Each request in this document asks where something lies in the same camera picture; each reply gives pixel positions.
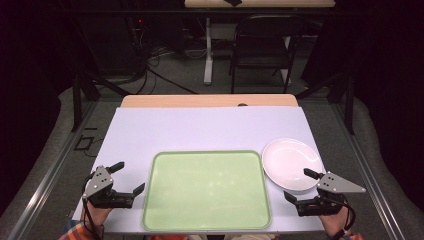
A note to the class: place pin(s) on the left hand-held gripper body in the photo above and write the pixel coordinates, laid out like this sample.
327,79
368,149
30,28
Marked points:
100,181

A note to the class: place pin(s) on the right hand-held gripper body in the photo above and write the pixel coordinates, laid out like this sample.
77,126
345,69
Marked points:
336,185

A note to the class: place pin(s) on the white round plate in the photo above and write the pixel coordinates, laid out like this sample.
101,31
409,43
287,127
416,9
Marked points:
288,163

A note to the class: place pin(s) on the person's left hand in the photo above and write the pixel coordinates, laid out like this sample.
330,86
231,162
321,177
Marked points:
96,215

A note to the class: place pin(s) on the person's right hand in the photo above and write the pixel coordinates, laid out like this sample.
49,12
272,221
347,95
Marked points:
335,223

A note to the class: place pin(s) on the light green tray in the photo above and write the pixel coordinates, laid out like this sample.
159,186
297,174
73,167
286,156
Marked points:
206,190

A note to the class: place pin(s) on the pale lavender table sheet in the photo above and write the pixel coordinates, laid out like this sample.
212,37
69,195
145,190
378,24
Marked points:
200,130

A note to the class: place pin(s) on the wooden table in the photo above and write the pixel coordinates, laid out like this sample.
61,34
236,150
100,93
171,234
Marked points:
206,100

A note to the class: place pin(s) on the black folding chair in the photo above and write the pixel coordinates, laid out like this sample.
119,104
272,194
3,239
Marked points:
260,53

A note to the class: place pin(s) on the white desk leg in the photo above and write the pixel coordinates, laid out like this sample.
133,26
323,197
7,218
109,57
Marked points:
208,63

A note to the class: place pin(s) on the beige desk top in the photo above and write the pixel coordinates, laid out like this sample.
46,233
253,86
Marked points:
266,3

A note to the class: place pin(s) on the black device on desk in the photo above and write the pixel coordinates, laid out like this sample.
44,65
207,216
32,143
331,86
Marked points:
233,2

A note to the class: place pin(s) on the aluminium floor rail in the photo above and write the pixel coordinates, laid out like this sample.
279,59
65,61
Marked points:
366,173
50,173

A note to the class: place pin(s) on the black metal frame stand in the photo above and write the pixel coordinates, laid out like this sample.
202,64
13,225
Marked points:
77,100
349,106

